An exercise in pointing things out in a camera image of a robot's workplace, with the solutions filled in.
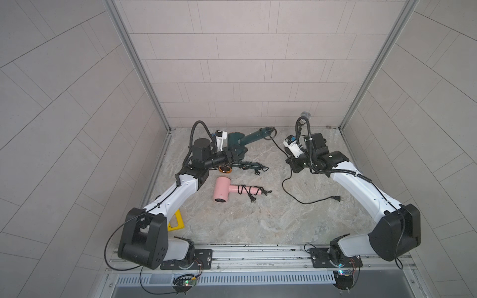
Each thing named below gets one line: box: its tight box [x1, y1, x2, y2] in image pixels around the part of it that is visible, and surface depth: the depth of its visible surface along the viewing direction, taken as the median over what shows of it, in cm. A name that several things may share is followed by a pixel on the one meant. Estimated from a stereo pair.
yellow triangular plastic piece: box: [167, 208, 186, 232], surface depth 81 cm
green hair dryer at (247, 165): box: [230, 160, 269, 176], surface depth 97 cm
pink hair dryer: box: [213, 176, 263, 204], surface depth 88 cm
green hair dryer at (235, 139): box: [227, 126, 276, 149], surface depth 74 cm
